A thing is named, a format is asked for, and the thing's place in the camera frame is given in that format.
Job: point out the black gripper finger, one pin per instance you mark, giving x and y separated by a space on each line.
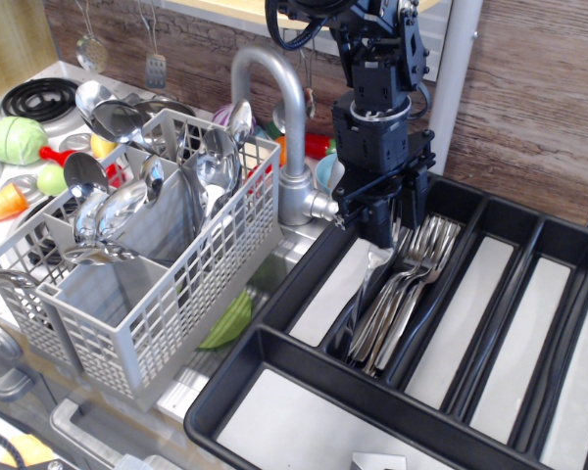
376 219
413 199

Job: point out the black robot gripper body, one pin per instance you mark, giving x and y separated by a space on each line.
377 150

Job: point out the silver metal fork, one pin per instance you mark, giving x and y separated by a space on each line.
376 258

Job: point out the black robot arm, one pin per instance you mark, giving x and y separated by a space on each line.
384 62

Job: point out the silver spoon in basket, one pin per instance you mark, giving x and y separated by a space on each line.
218 169

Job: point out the black plastic cutlery tray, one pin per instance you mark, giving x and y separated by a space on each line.
490 373

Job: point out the grey plastic cutlery basket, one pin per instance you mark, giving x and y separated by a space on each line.
129 326

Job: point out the stack of silver forks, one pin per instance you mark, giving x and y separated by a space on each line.
422 255

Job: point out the light blue toy cup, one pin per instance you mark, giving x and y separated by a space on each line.
329 172

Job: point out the red toy pepper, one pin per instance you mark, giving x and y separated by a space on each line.
319 146

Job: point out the silver curved faucet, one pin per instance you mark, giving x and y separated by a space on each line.
299 200

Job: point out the white metal pole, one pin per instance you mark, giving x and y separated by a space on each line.
461 33

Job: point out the green toy leaf vegetable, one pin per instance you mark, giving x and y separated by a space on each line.
231 324

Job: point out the round wooden shelf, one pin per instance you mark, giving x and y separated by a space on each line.
253 12

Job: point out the hanging metal spatula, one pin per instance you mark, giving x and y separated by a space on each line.
156 63

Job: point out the large silver spoon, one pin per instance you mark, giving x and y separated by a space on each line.
110 118

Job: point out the slotted silver serving spoon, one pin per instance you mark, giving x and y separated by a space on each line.
99 218

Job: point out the hanging slotted skimmer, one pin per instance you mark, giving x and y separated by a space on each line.
91 53

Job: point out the green toy apple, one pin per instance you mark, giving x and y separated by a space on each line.
51 180

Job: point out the black coil stove burner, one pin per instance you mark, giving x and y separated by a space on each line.
42 99

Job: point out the green toy cabbage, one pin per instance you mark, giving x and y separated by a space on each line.
21 138

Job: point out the orange toy carrot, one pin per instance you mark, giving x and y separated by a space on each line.
12 201

